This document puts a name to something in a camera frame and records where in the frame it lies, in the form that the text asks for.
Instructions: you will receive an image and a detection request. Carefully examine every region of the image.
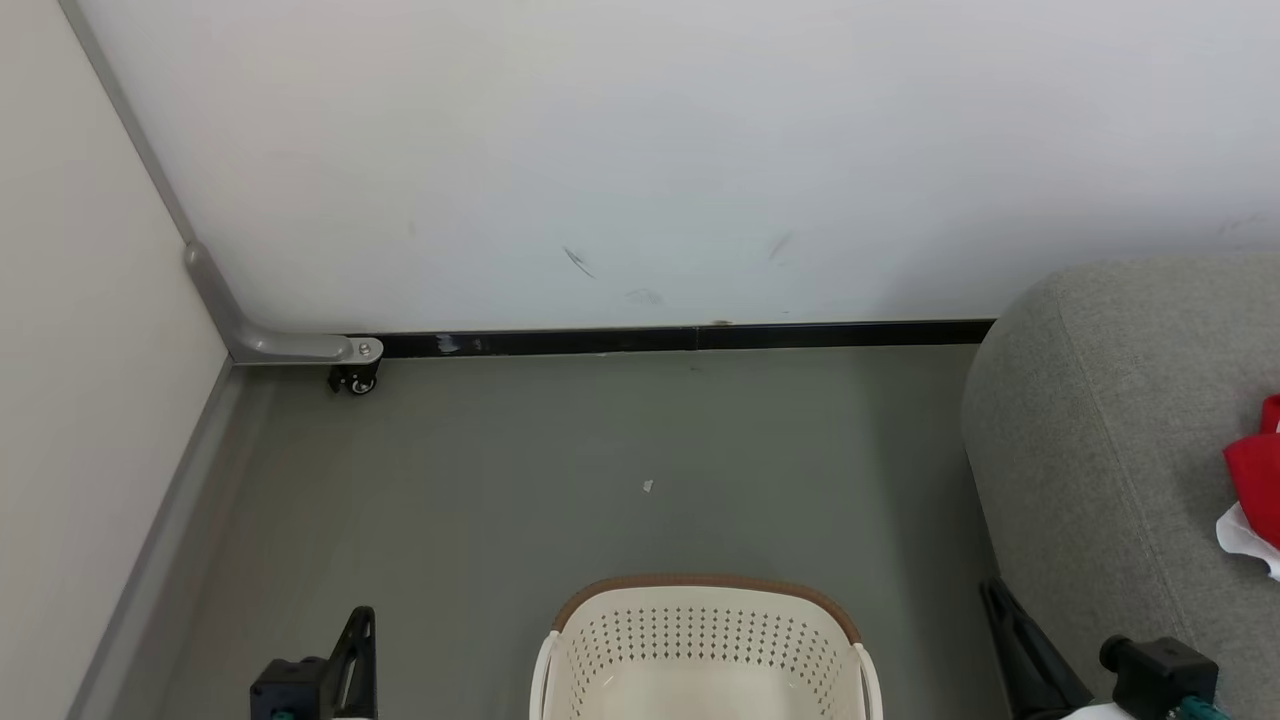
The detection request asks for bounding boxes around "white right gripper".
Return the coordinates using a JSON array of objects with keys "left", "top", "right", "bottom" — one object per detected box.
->
[{"left": 978, "top": 577, "right": 1131, "bottom": 720}]

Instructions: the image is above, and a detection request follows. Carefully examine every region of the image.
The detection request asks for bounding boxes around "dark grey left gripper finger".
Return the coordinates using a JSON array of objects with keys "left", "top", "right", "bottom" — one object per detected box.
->
[{"left": 320, "top": 606, "right": 378, "bottom": 720}]

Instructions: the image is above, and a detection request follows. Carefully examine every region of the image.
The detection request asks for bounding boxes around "white garment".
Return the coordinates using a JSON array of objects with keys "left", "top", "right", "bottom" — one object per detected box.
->
[{"left": 1215, "top": 502, "right": 1280, "bottom": 581}]

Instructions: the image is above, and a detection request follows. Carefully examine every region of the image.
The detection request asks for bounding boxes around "red jersey with black print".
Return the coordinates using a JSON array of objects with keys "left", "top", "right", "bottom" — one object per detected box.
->
[{"left": 1223, "top": 395, "right": 1280, "bottom": 551}]

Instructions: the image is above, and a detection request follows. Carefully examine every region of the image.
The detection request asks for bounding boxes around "grey fabric sofa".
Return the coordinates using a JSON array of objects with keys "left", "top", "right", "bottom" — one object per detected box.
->
[{"left": 962, "top": 255, "right": 1280, "bottom": 720}]

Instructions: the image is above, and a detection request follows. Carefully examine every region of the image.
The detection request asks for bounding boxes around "grey metal partition foot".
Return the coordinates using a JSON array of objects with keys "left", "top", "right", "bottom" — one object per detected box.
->
[{"left": 183, "top": 242, "right": 385, "bottom": 365}]

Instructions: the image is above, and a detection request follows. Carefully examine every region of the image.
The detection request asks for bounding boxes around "cream perforated laundry basket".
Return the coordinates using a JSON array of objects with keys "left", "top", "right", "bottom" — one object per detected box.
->
[{"left": 530, "top": 573, "right": 884, "bottom": 720}]

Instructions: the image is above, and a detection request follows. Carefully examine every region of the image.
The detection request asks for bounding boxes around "cream partition panel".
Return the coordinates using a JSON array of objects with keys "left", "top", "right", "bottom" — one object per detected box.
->
[{"left": 0, "top": 0, "right": 246, "bottom": 720}]

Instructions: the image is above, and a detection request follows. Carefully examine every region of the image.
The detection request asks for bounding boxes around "black baseboard strip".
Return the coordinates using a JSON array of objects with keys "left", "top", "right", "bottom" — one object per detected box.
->
[{"left": 345, "top": 318, "right": 996, "bottom": 359}]

